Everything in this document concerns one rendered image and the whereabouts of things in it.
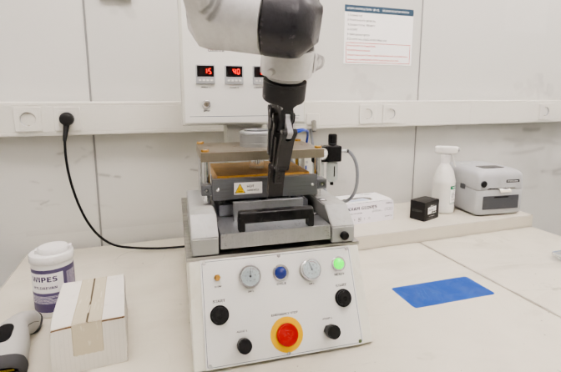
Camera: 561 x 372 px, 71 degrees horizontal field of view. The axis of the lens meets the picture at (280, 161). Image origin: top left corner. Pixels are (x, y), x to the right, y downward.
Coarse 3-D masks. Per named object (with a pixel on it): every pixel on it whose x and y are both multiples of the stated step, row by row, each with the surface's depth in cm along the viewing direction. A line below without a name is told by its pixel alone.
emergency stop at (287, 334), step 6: (282, 324) 73; (288, 324) 73; (282, 330) 72; (288, 330) 72; (294, 330) 72; (276, 336) 72; (282, 336) 72; (288, 336) 72; (294, 336) 72; (282, 342) 71; (288, 342) 72; (294, 342) 72
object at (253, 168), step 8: (256, 160) 91; (264, 160) 93; (216, 168) 91; (224, 168) 91; (232, 168) 91; (240, 168) 91; (248, 168) 91; (256, 168) 91; (264, 168) 91; (296, 168) 91; (216, 176) 84; (224, 176) 83; (232, 176) 84; (240, 176) 84; (248, 176) 85
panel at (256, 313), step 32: (256, 256) 76; (288, 256) 77; (320, 256) 78; (224, 288) 73; (256, 288) 74; (288, 288) 75; (320, 288) 77; (352, 288) 78; (256, 320) 72; (288, 320) 74; (320, 320) 75; (352, 320) 76; (224, 352) 70; (256, 352) 71; (288, 352) 72
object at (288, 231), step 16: (240, 208) 81; (256, 208) 82; (224, 224) 79; (256, 224) 79; (272, 224) 79; (288, 224) 79; (304, 224) 79; (320, 224) 79; (224, 240) 74; (240, 240) 75; (256, 240) 76; (272, 240) 76; (288, 240) 77; (304, 240) 78
